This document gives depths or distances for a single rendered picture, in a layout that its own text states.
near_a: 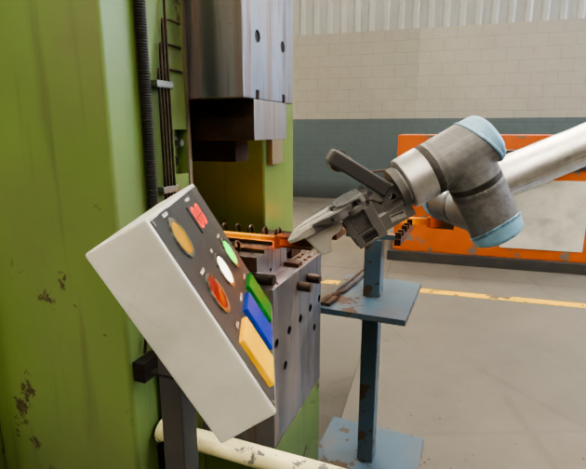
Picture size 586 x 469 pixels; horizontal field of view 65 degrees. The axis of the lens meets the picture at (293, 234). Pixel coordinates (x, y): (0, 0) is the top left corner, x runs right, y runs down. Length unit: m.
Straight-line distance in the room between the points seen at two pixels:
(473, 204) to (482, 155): 0.08
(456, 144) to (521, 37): 8.15
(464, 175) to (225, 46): 0.60
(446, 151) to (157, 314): 0.50
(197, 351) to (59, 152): 0.59
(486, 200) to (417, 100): 7.93
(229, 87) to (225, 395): 0.72
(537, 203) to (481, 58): 4.46
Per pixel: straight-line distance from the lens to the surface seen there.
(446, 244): 4.78
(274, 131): 1.22
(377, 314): 1.54
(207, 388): 0.58
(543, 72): 8.90
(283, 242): 1.25
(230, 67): 1.09
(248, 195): 1.53
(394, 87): 8.76
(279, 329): 1.20
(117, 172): 0.94
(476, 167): 0.79
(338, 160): 0.75
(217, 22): 1.12
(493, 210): 0.82
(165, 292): 0.53
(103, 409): 1.15
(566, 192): 4.82
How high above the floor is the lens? 1.29
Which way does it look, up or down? 13 degrees down
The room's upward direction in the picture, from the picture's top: straight up
